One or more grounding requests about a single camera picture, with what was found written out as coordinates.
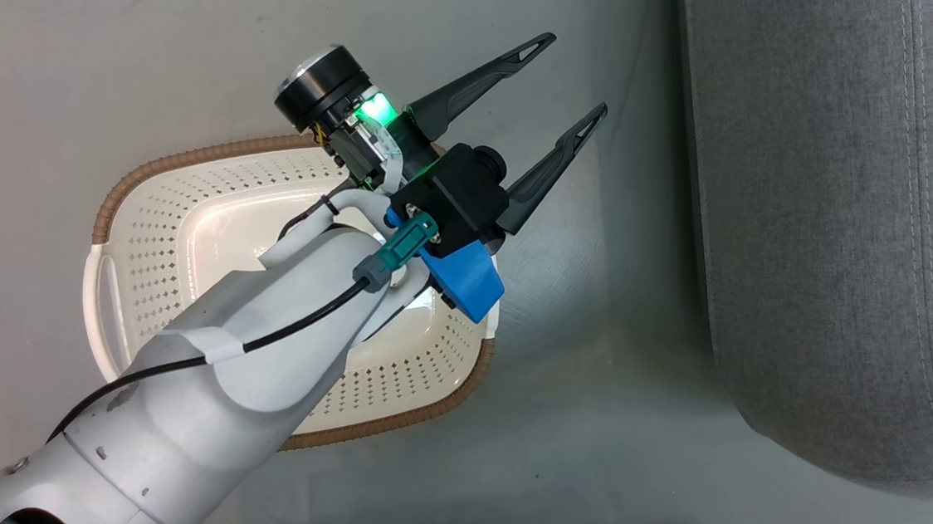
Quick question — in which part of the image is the cream perforated laundry basket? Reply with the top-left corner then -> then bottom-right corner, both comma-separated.
71,118 -> 515,468

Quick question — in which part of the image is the black cable with teal connector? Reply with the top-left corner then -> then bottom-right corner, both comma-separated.
44,184 -> 441,476

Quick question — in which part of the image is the blue left camera mount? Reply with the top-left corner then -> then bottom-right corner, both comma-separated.
378,206 -> 511,326

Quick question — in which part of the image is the white paper cable tag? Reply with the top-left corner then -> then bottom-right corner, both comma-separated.
155,323 -> 248,367

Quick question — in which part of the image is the grey fabric sofa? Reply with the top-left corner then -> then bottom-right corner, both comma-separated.
638,0 -> 933,501

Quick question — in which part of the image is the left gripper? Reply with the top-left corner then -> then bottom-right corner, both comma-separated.
266,12 -> 615,242

